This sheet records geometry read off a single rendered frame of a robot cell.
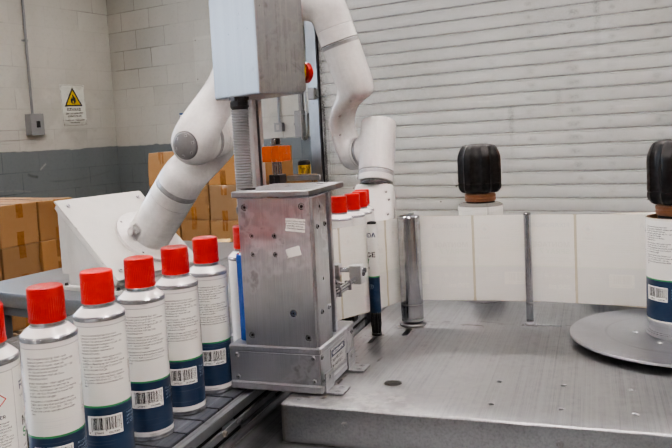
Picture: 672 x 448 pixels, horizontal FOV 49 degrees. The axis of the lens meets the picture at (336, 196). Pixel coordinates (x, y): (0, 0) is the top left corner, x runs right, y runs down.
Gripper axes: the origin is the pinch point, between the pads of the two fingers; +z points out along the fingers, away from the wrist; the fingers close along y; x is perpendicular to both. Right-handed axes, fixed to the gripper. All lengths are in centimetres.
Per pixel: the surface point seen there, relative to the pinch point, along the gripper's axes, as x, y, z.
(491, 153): -27.8, 30.6, -13.2
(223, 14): -55, -14, -33
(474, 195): -25.9, 27.3, -5.6
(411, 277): -41.1, 19.5, 12.3
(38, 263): 201, -273, -26
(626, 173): 376, 72, -124
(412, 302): -39.6, 19.5, 16.3
